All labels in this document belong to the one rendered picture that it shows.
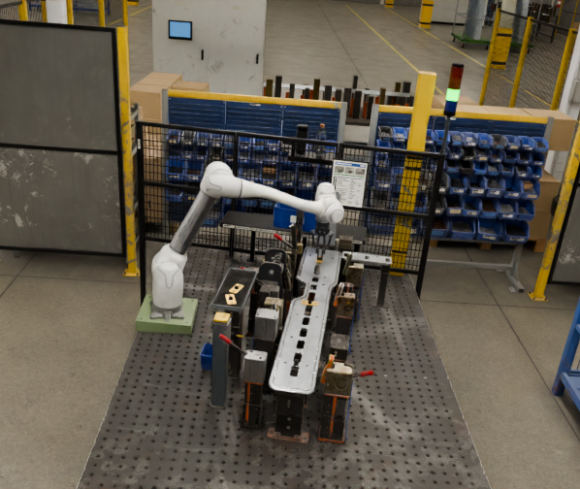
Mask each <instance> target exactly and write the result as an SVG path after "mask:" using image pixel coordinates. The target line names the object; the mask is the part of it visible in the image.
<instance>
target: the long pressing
mask: <svg viewBox="0 0 580 489"><path fill-rule="evenodd" d="M315 250H316V248H312V247H305V249H304V252H303V255H302V259H301V262H300V266H299V269H298V272H297V275H296V280H297V281H299V282H300V283H302V284H303V285H304V286H305V291H304V295H303V296H302V297H299V298H295V299H293V300H292V301H291V304H290V308H289V311H288V314H287V317H286V321H285V324H284V328H283V331H282V335H281V339H280V342H279V346H278V349H277V353H276V356H275V359H274V365H273V368H272V372H271V376H270V379H269V386H270V388H272V389H273V390H276V391H282V392H289V393H296V394H303V395H308V394H311V393H313V392H314V388H315V383H316V378H317V372H318V366H319V360H320V354H321V348H322V343H323V338H324V332H325V326H326V320H327V314H328V308H329V304H330V298H331V292H332V289H333V288H334V287H335V286H336V285H338V275H339V269H340V262H341V256H342V254H341V253H340V252H339V251H335V250H328V249H326V251H325V254H323V257H324V259H323V263H320V264H318V263H316V258H317V253H315ZM316 265H319V266H320V274H319V275H316V274H315V273H314V267H315V266H316ZM314 277H315V278H318V281H317V282H315V281H312V279H313V278H314ZM323 284H324V285H323ZM312 285H316V286H317V287H316V290H312V289H310V287H311V286H312ZM309 293H315V296H314V300H313V302H318V306H312V310H311V314H310V316H306V315H305V311H306V306H308V305H302V300H305V301H307V299H308V295H309ZM316 316H317V317H316ZM305 317H306V318H309V322H308V325H303V320H304V318H305ZM301 329H307V332H306V336H305V337H300V332H301ZM291 337H293V338H291ZM298 341H304V342H305V344H304V349H298V348H297V344H298ZM295 353H301V354H302V358H301V362H300V363H299V366H294V357H295ZM292 367H298V368H299V371H298V375H297V376H291V375H290V374H291V370H292Z"/></svg>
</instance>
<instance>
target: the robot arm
mask: <svg viewBox="0 0 580 489"><path fill-rule="evenodd" d="M200 187H201V190H200V192H199V194H198V195H197V197H196V199H195V201H194V202H193V204H192V206H191V208H190V210H189V211H188V213H187V215H186V217H185V218H184V219H183V221H182V223H181V225H180V226H179V228H178V230H177V232H176V234H175V236H174V238H173V239H172V241H171V243H170V244H166V245H164V246H163V247H162V249H161V250H160V251H159V252H158V253H157V254H156V255H155V256H154V258H153V260H152V265H151V272H152V297H153V301H150V305H151V315H150V317H149V318H150V319H165V321H166V322H170V319H184V314H183V308H182V306H183V301H182V294H183V273H182V271H183V268H184V266H185V263H186V261H187V254H186V251H187V249H188V248H189V247H190V245H191V243H192V242H193V240H194V238H195V236H196V235H197V233H198V231H199V229H200V228H201V226H202V224H203V222H204V221H205V219H206V217H207V216H208V214H209V211H210V210H211V208H212V206H213V204H214V203H215V201H216V199H218V198H220V197H228V198H250V197H258V198H265V199H269V200H272V201H275V202H278V203H280V204H283V205H286V206H289V207H292V208H295V209H298V210H301V211H304V212H311V213H314V214H315V219H316V227H315V229H314V230H310V234H311V236H312V246H313V247H315V248H316V250H315V253H317V260H318V257H319V248H320V247H319V240H320V237H321V236H322V237H323V247H322V254H321V261H322V260H323V254H325V251H326V249H328V248H329V246H330V242H331V239H332V236H333V235H334V232H331V231H330V223H339V222H341V221H342V219H343V216H344V209H343V206H342V205H341V203H340V202H339V201H338V200H337V197H336V191H335V188H334V186H333V185H332V184H330V183H327V182H323V183H320V184H319V185H318V188H317V191H316V196H315V202H310V201H305V200H302V199H300V198H297V197H294V196H292V195H289V194H286V193H284V192H281V191H279V190H276V189H273V188H270V187H267V186H264V185H261V184H257V183H254V182H250V181H247V180H245V179H238V178H235V177H234V176H233V173H232V171H231V169H230V168H229V167H228V166H227V165H226V164H224V163H222V162H218V161H217V162H212V163H211V164H209V165H208V166H207V168H206V171H205V174H204V177H203V179H202V182H201V185H200ZM315 232H316V234H317V235H318V238H317V244H315V238H314V233H315ZM329 233H330V238H329V240H328V244H327V245H326V236H327V235H328V234H329Z"/></svg>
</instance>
